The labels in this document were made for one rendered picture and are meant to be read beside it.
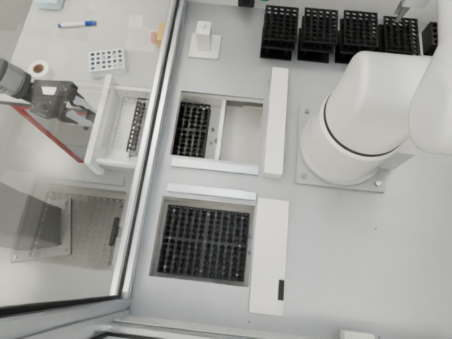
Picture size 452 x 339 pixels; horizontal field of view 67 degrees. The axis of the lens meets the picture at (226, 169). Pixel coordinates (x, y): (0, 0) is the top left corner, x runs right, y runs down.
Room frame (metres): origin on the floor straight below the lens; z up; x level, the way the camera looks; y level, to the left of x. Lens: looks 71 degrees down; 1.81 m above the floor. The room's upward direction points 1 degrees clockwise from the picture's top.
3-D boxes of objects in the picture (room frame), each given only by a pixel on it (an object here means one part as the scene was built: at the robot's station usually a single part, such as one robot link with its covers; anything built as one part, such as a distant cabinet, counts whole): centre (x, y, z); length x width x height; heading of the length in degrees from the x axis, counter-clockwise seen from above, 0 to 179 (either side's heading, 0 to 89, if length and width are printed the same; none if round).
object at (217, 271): (0.10, 0.05, 0.87); 0.22 x 0.18 x 0.06; 85
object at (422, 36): (0.68, -0.61, 0.98); 0.09 x 0.08 x 0.08; 85
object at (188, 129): (0.43, 0.17, 0.87); 0.22 x 0.18 x 0.06; 85
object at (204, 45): (0.68, 0.07, 1.00); 0.09 x 0.08 x 0.10; 85
